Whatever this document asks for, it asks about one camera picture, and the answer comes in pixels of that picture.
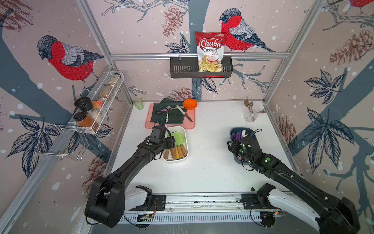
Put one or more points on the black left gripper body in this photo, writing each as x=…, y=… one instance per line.
x=168, y=143

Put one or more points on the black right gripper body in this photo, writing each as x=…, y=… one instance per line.
x=237, y=148

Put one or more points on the purple shovel pink handle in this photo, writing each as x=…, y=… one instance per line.
x=237, y=136

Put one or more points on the green shovel wooden handle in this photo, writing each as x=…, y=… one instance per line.
x=174, y=153
x=166, y=154
x=177, y=151
x=180, y=144

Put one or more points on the white storage tray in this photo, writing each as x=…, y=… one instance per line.
x=183, y=131

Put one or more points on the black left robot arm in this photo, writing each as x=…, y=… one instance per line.
x=107, y=201

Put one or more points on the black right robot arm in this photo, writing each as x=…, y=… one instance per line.
x=322, y=211

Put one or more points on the teal storage tray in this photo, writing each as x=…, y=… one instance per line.
x=244, y=131

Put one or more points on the dark green cloth napkin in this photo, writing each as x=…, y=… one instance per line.
x=175, y=116

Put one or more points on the iridescent spoon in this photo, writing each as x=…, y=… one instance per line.
x=164, y=110

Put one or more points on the pink cutting board tray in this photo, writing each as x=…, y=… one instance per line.
x=186, y=123

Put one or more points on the clear glass with cutlery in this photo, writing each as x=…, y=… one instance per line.
x=253, y=109

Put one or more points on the small green glass cup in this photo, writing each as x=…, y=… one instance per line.
x=138, y=103

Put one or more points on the orange plastic bowl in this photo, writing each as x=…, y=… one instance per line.
x=190, y=104

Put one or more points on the orange spice jar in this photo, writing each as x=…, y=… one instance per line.
x=83, y=120

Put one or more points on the black lid spice jar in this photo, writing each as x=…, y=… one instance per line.
x=84, y=104

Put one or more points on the Chuba cassava chips bag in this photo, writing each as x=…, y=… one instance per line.
x=210, y=51

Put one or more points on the metal spoon white handle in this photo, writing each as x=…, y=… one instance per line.
x=167, y=112

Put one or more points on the white handled knife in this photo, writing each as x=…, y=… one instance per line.
x=184, y=113

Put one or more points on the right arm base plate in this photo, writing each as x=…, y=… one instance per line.
x=253, y=201

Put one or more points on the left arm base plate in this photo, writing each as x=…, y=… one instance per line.
x=158, y=203

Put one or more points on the black wire wall basket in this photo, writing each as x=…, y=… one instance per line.
x=187, y=68

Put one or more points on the white wire spice rack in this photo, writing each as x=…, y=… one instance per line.
x=102, y=99

